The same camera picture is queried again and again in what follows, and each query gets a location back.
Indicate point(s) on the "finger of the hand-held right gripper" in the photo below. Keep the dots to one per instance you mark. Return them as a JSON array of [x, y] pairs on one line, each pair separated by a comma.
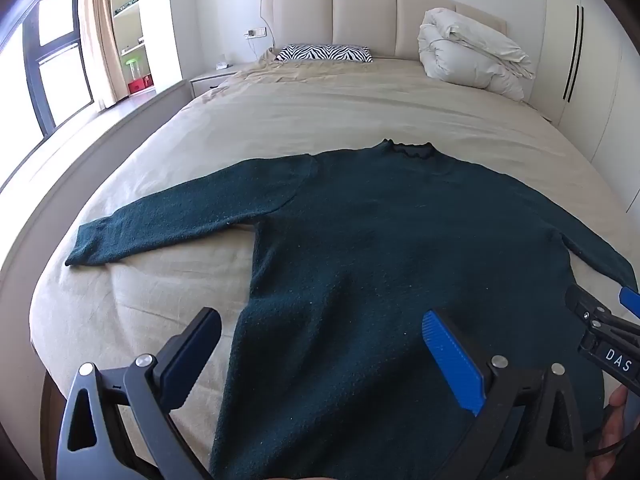
[[631, 301], [587, 310]]

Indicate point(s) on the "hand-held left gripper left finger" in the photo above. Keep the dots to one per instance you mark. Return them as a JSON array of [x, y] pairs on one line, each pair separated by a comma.
[[189, 357]]

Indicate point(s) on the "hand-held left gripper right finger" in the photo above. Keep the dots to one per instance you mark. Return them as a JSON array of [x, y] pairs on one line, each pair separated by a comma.
[[450, 360]]

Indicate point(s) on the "dark green knit sweater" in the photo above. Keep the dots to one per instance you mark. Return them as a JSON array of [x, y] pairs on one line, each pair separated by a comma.
[[375, 235]]

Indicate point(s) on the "person's right hand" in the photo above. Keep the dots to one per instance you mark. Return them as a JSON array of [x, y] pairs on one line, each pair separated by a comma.
[[625, 460]]

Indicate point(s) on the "grey bedside ledge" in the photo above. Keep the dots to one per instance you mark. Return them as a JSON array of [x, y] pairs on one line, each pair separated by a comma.
[[100, 145]]

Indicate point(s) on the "white wardrobe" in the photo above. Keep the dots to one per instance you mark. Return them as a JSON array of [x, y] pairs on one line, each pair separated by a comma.
[[595, 60]]

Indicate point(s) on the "bed with beige sheet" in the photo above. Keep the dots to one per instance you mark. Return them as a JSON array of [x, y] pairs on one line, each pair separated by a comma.
[[250, 110]]

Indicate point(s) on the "white nightstand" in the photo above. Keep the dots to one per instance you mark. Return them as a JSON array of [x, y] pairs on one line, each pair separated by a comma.
[[210, 82]]

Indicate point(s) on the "red box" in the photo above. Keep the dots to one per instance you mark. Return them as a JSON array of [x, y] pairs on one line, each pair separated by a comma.
[[141, 85]]

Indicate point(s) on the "white folded duvet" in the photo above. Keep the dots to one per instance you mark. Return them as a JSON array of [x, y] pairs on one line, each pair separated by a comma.
[[465, 55]]

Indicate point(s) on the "white tissue box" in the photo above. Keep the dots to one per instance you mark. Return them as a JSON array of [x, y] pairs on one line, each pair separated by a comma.
[[222, 64]]

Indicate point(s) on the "green translucent container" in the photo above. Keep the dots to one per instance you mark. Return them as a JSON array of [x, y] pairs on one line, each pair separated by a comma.
[[133, 67]]

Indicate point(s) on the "black framed window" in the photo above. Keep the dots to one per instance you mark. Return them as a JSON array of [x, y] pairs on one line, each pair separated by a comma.
[[50, 75]]

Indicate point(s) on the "zebra print pillow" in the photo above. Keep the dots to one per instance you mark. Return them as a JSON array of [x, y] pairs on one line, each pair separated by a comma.
[[325, 53]]

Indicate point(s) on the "beige curtain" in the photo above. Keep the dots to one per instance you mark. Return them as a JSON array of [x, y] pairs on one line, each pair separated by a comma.
[[102, 35]]

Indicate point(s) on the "beige padded headboard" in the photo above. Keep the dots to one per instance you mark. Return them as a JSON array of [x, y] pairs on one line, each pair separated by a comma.
[[365, 15]]

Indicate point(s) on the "wall socket with charger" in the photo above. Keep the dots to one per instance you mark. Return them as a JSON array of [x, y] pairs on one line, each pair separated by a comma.
[[256, 33]]

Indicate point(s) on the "white wall shelf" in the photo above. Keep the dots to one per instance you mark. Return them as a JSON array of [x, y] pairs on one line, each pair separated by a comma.
[[127, 20]]

